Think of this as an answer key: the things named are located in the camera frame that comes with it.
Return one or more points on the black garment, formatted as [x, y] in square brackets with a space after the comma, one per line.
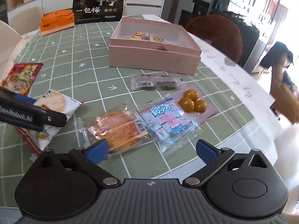
[278, 51]

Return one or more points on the pink cardboard box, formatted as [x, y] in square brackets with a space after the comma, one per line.
[151, 58]

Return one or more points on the blue pig snack packet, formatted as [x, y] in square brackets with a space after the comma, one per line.
[168, 121]

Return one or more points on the green checked tablecloth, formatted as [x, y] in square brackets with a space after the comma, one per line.
[93, 58]

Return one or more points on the brown plush chair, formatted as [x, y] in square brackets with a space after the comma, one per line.
[215, 32]

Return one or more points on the orange tissue pack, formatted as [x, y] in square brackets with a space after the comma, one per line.
[56, 23]

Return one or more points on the black framed glass tank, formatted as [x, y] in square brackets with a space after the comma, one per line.
[252, 35]

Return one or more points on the black standing snack bag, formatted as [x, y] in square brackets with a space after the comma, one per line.
[98, 16]

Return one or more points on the white rice cracker packet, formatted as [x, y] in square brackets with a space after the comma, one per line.
[58, 102]

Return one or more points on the red chicken snack packet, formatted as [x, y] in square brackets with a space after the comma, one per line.
[23, 74]

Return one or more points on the round bread clear packet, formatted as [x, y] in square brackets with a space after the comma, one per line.
[116, 128]

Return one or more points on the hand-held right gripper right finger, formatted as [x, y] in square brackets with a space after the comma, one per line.
[206, 152]

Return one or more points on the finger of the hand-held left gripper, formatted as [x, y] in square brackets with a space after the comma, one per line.
[35, 117]
[16, 95]

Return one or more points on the tan wooden chair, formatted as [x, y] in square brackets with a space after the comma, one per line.
[285, 98]

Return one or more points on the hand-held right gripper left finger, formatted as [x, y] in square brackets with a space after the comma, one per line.
[97, 150]

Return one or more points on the dark bar clear packet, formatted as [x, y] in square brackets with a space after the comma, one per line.
[147, 36]
[161, 82]

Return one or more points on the black appliance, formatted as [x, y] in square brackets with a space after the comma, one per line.
[198, 7]

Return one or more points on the white paper sheet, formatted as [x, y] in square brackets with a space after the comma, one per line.
[233, 79]
[158, 18]

